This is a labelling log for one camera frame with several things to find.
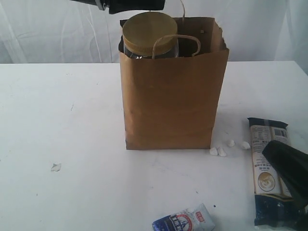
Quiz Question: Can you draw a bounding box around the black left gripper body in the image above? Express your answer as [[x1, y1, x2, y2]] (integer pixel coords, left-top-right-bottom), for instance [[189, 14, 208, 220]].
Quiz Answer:
[[105, 0, 166, 14]]

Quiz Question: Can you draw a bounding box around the plastic nut jar yellow lid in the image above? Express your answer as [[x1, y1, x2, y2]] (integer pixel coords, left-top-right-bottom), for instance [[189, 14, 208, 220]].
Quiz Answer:
[[122, 12, 179, 59]]

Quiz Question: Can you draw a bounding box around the black beige noodle package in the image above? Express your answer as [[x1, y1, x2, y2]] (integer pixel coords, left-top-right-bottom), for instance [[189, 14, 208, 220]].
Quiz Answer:
[[248, 117, 305, 229]]

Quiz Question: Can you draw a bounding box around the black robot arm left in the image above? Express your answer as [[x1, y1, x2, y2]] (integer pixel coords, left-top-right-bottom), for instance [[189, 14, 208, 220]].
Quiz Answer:
[[76, 0, 166, 14]]

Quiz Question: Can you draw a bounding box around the brown paper bag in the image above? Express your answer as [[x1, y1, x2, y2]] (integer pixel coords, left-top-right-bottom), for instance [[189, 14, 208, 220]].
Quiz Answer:
[[117, 0, 230, 150]]

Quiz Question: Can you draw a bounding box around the small white pebble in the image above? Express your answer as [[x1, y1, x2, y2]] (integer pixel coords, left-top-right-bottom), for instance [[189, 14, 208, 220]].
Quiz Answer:
[[241, 141, 251, 150], [217, 147, 227, 157], [209, 147, 218, 156], [227, 140, 235, 147]]

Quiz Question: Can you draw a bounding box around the blue white salt packet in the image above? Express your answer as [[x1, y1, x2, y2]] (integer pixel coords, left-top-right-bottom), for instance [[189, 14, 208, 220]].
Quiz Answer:
[[152, 203, 215, 231]]

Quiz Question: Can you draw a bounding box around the small clear plastic scrap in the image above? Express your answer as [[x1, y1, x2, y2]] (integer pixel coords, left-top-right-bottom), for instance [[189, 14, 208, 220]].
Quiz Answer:
[[51, 163, 62, 172]]

